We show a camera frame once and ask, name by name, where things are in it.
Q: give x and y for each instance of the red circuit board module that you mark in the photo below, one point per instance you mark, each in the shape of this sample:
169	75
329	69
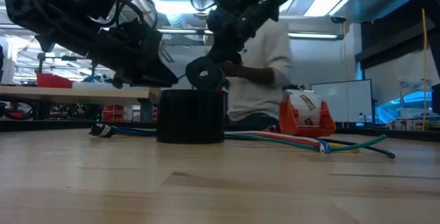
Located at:
292	121

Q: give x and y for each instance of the wide tape roll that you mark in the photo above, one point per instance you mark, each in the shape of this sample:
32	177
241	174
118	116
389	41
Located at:
190	117

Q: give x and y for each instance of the white label roll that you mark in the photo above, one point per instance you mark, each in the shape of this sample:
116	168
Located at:
304	109

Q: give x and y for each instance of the long ceiling light bar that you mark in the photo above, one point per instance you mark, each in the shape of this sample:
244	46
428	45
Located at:
316	35

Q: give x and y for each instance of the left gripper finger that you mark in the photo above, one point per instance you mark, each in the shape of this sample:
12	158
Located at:
161	78

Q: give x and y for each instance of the black taped bundle end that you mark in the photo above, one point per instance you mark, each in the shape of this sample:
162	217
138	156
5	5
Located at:
101	130

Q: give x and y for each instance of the wood top metal workbench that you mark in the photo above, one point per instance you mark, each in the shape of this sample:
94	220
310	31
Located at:
86	95

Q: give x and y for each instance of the red plastic bin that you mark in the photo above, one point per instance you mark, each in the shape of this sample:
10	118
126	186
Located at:
55	80

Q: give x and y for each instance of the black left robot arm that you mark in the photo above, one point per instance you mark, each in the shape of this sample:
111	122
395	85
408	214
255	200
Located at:
41	7

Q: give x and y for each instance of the red drawer unit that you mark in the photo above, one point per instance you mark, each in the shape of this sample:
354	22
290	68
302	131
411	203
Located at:
113	112

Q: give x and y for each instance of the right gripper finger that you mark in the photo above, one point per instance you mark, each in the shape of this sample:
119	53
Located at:
227	58

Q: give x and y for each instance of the black pipe stand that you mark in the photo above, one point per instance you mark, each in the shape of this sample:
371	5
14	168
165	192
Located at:
41	60

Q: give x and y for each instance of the person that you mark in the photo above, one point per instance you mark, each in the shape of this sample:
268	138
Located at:
264	45

